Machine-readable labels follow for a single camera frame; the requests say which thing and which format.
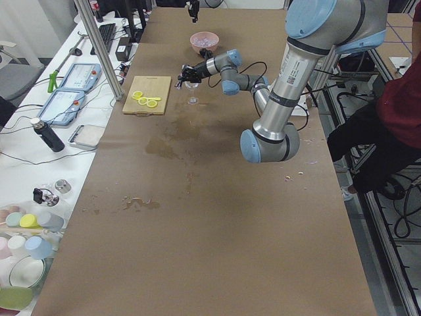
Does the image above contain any lemon slice far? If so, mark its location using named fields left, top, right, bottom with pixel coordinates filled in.
left=132, top=91, right=143, bottom=100

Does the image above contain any white green-rimmed plate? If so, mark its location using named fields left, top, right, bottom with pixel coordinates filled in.
left=9, top=256, right=47, bottom=288

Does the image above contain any lemon slice middle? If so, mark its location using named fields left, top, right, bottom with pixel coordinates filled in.
left=137, top=97, right=148, bottom=105

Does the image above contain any person in red shirt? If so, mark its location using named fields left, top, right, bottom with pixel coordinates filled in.
left=327, top=5, right=420, bottom=201

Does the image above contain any pink bowl of ice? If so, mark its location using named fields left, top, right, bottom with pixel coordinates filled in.
left=189, top=32, right=220, bottom=54

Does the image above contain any black water bottle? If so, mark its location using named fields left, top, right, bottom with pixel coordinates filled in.
left=30, top=117, right=65, bottom=152

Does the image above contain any teach pendant far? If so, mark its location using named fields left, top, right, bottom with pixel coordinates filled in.
left=59, top=63, right=101, bottom=92

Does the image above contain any teach pendant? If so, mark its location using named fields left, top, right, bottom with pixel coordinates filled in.
left=59, top=63, right=101, bottom=92
left=37, top=89, right=86, bottom=127

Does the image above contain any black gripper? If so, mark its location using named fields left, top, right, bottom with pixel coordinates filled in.
left=186, top=0, right=200, bottom=23
left=178, top=49, right=212, bottom=84

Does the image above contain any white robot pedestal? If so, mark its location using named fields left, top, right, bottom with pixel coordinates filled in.
left=291, top=97, right=312, bottom=117

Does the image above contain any yellow cup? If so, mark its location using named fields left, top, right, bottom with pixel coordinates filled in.
left=19, top=213, right=40, bottom=228

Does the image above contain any wooden cutting board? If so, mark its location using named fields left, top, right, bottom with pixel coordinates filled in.
left=122, top=76, right=172, bottom=116

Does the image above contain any clear wine glass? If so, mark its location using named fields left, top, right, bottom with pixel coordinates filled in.
left=184, top=82, right=199, bottom=105

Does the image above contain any teach pendant near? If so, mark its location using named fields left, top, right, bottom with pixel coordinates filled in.
left=37, top=89, right=86, bottom=127

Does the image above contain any aluminium frame post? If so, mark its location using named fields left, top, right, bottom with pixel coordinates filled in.
left=74, top=0, right=124, bottom=101

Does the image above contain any steel cap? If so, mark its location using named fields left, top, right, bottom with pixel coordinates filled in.
left=54, top=179, right=72, bottom=194

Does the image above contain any blue cup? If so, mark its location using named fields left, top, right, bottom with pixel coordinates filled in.
left=24, top=236, right=54, bottom=259

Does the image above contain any green handled tool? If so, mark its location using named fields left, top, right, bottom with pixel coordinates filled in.
left=47, top=32, right=89, bottom=93

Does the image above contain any lemon slice near handle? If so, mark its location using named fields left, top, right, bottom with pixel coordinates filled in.
left=146, top=100, right=158, bottom=109

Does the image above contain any black keyboard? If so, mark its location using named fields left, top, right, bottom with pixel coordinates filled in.
left=99, top=23, right=116, bottom=53

